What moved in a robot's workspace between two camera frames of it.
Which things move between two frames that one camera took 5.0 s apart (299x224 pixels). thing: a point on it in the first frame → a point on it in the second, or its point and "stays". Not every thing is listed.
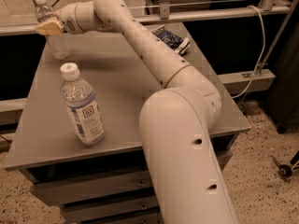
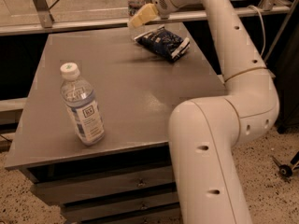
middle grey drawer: [78, 214] stays
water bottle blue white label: [81, 104] stays
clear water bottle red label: [58, 44] → [136, 0]
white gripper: [66, 18] → [163, 1]
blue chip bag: [172, 40] stays
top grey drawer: [69, 192] stays
